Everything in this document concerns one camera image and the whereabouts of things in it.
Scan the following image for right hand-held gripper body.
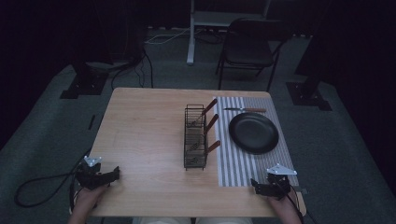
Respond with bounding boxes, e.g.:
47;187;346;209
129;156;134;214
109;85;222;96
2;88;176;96
262;163;298;201

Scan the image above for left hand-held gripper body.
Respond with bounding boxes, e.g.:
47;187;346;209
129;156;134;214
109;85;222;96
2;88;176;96
76;155;108;191

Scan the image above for person's left hand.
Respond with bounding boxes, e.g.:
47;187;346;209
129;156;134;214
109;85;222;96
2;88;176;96
72;184;108;216

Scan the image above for person's right hand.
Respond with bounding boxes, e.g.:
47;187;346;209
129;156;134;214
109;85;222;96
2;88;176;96
268;189;301;218

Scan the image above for grey striped placemat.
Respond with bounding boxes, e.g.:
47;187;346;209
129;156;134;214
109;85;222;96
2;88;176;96
214;95;300;188

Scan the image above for black round plate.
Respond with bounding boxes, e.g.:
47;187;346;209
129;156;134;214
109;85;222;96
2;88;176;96
228;112;280;155

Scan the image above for black stand base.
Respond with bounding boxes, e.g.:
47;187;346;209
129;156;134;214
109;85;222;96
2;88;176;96
285;77;333;112
59;61;110;101

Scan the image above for black folding chair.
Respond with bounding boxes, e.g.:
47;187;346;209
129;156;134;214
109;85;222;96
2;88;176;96
215;17;292;92

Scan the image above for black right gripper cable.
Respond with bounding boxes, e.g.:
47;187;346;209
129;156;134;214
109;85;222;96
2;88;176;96
276;181;319;224

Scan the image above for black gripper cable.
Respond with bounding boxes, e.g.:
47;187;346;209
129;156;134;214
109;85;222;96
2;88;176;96
276;181;319;224
13;147;93;209

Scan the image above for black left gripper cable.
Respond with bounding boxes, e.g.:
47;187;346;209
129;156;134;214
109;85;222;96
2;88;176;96
13;147;93;209

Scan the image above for wooden-handled utensil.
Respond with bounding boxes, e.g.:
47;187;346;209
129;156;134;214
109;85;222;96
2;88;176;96
188;113;219;135
188;140;221;155
188;98;219;128

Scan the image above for black wire cutlery rack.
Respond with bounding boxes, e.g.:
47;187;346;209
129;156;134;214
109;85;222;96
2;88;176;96
183;104;208;171

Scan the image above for wooden-handled knife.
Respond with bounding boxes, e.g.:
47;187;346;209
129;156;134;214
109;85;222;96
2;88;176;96
223;106;268;113

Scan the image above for black floor cables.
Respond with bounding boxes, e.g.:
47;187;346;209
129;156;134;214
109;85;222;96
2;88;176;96
110;50;155;91

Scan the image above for white floor cable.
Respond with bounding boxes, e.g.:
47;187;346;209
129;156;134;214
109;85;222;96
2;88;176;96
144;27;191;46

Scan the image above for white metal desk frame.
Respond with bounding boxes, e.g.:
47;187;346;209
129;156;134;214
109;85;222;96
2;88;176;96
186;0;273;65

